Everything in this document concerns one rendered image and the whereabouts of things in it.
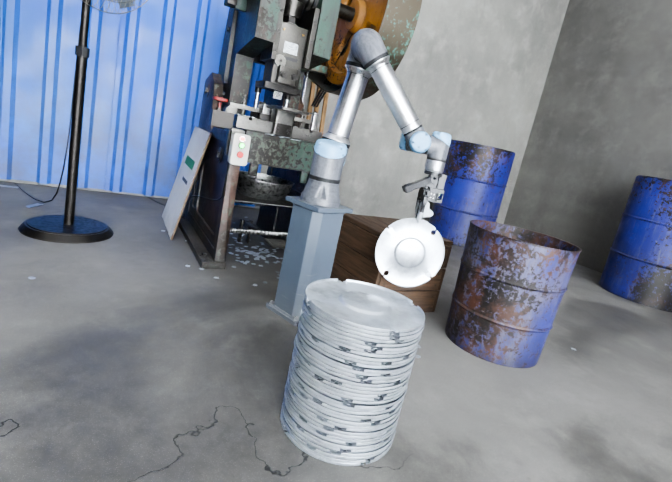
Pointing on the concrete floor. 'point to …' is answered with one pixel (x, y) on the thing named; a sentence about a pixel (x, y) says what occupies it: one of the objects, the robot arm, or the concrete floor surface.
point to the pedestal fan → (47, 226)
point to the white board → (185, 179)
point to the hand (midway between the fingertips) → (416, 219)
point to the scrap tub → (508, 292)
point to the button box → (234, 156)
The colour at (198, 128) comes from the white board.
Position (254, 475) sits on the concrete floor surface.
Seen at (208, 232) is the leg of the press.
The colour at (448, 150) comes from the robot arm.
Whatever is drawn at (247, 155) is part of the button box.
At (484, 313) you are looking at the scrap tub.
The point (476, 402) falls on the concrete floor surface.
